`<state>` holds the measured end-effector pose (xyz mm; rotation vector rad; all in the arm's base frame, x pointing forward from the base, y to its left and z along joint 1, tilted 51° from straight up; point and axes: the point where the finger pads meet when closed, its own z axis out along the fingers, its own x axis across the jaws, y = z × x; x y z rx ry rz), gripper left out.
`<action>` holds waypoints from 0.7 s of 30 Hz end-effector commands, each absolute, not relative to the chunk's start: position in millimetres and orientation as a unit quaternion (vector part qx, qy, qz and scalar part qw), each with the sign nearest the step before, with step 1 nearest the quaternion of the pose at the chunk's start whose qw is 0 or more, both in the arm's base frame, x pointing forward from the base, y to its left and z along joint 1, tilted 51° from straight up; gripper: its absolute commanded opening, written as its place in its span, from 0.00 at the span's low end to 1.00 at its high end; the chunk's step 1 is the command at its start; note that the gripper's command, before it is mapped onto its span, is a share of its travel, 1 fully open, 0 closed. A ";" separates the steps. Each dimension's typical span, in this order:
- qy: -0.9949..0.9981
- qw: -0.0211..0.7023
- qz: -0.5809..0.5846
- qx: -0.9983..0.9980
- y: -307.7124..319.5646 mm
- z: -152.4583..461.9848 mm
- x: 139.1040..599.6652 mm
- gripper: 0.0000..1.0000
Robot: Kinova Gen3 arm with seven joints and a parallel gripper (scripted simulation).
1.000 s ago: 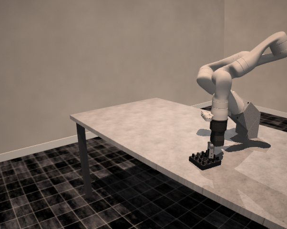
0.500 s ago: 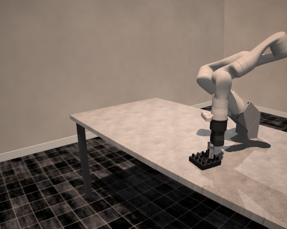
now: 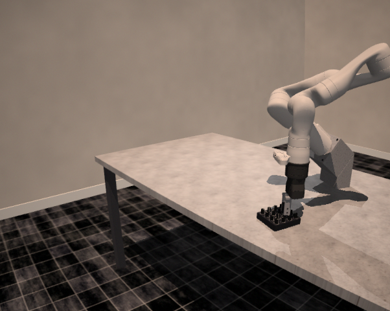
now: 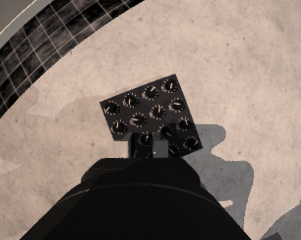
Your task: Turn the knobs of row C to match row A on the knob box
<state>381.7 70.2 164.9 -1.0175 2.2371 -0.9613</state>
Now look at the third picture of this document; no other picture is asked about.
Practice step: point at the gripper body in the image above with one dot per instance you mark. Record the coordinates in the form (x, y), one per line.
(296, 171)

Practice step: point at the black knob box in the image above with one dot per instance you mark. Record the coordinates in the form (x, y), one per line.
(275, 219)

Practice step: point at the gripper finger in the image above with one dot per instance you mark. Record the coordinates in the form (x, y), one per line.
(287, 205)
(283, 198)

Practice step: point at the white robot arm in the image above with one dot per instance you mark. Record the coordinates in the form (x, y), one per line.
(294, 106)

